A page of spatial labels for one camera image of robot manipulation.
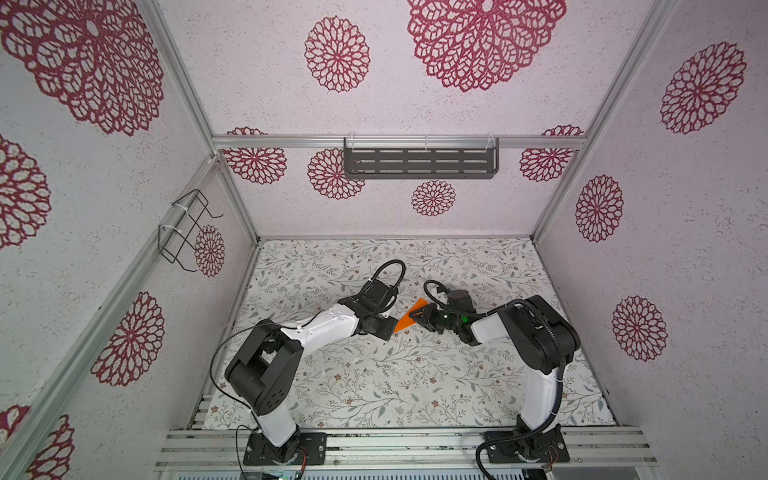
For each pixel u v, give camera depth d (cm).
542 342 52
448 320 86
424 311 92
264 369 46
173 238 74
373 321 68
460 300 81
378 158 94
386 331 80
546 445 67
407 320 97
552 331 49
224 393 47
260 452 73
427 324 88
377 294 72
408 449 76
